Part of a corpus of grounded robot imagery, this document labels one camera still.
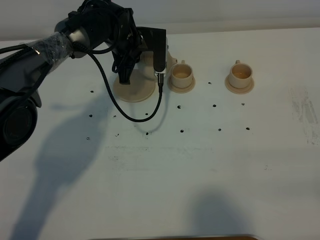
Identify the beige teapot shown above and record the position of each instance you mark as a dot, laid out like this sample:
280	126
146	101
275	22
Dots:
146	64

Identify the beige saucer far right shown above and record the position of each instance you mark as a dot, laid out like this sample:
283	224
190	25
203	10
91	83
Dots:
239	91

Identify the beige saucer near teapot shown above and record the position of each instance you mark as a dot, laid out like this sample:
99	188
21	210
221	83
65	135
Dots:
172	86

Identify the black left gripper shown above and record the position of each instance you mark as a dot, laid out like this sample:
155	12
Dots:
127	40

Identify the beige teacup near teapot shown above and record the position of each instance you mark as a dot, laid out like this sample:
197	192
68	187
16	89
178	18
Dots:
181	75

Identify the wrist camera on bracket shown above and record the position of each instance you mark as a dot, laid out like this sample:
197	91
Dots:
154	40

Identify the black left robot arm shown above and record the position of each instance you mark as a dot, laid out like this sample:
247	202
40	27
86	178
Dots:
96	27

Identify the beige teacup far right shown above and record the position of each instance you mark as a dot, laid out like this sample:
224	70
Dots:
240	76

